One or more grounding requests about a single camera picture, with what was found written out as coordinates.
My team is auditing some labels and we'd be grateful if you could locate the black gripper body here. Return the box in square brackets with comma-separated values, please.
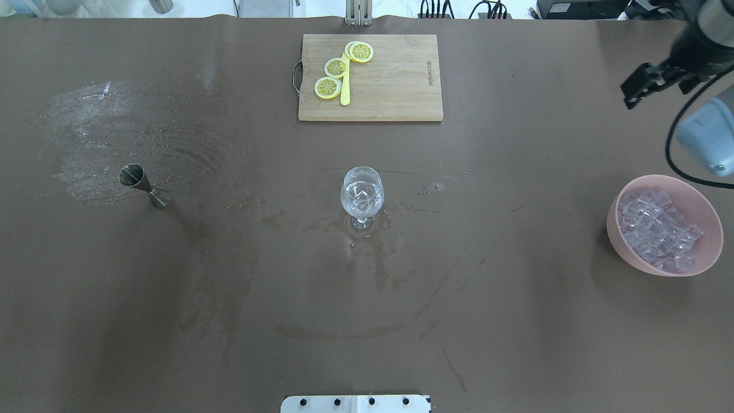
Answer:
[668, 23, 733, 95]

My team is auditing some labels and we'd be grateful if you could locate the steel cocktail jigger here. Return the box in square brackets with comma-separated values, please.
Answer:
[118, 163, 172, 209]

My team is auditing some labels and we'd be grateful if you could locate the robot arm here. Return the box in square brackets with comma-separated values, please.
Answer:
[620, 1, 733, 189]

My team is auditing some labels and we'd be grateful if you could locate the clear ice cubes pile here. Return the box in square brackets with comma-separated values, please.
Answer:
[622, 188, 704, 271]

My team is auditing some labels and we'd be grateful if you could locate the clear wine glass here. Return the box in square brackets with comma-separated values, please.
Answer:
[340, 166, 385, 232]

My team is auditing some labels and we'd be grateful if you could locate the pink bowl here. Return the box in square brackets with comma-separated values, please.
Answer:
[606, 174, 725, 277]

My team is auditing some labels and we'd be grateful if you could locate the wooden cutting board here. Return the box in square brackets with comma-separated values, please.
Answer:
[298, 34, 444, 121]

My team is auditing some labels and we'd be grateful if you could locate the hidden far lemon slice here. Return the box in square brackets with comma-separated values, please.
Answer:
[344, 41, 355, 59]

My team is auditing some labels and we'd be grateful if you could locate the middle lemon slice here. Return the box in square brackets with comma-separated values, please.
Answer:
[323, 57, 350, 79]

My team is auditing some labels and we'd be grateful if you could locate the brown table mat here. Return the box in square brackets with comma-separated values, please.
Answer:
[1, 15, 732, 412]

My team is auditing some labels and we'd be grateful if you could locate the aluminium frame post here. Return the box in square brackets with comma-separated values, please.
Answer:
[345, 0, 374, 26]

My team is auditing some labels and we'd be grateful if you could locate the lemon slice near handle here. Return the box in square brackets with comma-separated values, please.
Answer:
[314, 76, 342, 100]

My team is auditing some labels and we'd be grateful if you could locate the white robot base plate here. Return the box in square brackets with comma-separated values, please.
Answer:
[280, 394, 433, 412]

